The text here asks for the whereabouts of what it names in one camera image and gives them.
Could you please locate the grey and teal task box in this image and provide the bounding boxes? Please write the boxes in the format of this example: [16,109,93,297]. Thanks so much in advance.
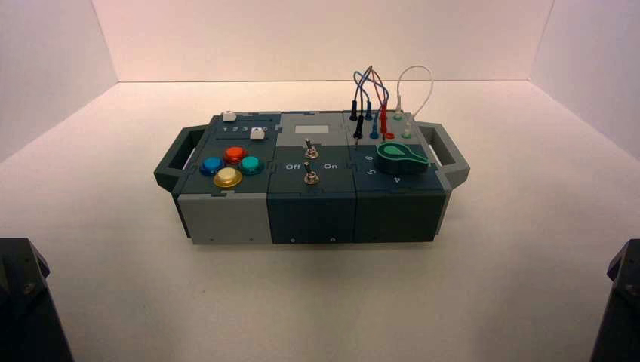
[153,109,471,246]

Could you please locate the white jumper wire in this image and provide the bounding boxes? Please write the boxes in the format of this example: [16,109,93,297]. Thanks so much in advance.
[396,65,434,140]

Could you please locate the black jumper wire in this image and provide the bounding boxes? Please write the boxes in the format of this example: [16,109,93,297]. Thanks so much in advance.
[349,66,374,149]

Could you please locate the yellow round push button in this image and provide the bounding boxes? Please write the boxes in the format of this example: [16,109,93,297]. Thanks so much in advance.
[214,167,244,189]

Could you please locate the red jumper wire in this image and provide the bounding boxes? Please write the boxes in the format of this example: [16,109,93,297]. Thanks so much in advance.
[371,69,396,141]

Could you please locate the teal round push button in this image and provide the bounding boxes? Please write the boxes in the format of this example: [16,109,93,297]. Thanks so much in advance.
[238,155,265,176]

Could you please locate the black, blue, red jumper cables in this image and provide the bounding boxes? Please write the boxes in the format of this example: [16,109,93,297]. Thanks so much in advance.
[353,69,391,140]

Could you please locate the blue round push button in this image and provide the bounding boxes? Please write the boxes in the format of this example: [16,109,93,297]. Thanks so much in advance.
[200,156,226,176]

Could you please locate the red round push button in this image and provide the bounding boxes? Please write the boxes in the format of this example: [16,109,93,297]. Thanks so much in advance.
[223,146,248,165]

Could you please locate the green rotary knob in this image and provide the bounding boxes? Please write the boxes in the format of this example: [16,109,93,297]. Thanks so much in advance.
[376,142,430,175]

